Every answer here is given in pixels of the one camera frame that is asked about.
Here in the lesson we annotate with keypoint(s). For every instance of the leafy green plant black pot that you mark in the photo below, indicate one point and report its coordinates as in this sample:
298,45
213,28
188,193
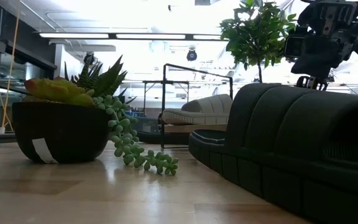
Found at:
253,34

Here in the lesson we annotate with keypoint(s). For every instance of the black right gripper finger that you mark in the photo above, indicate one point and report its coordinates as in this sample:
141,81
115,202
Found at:
319,84
304,82

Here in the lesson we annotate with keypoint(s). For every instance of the grey slide sandal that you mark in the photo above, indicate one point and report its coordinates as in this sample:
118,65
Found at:
197,115

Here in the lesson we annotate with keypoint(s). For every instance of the black slide sandal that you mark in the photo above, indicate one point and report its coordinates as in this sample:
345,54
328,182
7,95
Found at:
154,138
291,140

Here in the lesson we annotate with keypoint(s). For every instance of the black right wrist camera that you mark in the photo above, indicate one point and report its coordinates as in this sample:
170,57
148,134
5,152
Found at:
294,46

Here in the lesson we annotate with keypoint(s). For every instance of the succulent plants in black bowl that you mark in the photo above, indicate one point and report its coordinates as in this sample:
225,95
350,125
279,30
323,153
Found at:
61,133

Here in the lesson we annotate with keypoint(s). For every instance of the wooden shelf with black frame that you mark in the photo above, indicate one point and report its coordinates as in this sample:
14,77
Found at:
194,128

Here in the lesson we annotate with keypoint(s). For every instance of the ceiling light strip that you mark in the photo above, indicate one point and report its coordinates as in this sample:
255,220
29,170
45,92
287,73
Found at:
73,35

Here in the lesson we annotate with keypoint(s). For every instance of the black ceiling dome camera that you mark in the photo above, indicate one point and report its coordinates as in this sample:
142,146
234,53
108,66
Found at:
89,58
191,55

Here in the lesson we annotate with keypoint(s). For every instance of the black framed background table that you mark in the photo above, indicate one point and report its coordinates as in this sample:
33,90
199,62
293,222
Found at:
166,82

